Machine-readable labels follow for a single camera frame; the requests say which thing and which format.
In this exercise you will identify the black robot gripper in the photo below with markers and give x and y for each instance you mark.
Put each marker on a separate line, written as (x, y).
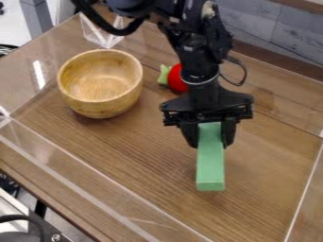
(227, 107)

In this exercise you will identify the green rectangular block stick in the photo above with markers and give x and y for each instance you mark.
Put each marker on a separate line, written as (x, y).
(210, 158)

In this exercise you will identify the light wooden bowl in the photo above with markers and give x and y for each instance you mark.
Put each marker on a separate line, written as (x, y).
(100, 82)

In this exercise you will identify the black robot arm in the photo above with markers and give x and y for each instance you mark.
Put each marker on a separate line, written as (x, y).
(202, 42)

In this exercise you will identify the red felt tomato toy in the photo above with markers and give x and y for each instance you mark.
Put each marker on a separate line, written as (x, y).
(170, 78)

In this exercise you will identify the black table leg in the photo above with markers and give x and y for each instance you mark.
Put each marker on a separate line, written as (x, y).
(40, 209)

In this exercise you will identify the clear acrylic tray enclosure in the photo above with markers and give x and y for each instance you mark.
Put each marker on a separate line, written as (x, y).
(119, 176)

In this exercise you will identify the black bracket with bolt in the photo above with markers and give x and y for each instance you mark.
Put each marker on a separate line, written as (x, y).
(44, 231)

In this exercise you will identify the grey post at back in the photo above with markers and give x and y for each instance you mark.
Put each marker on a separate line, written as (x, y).
(38, 16)

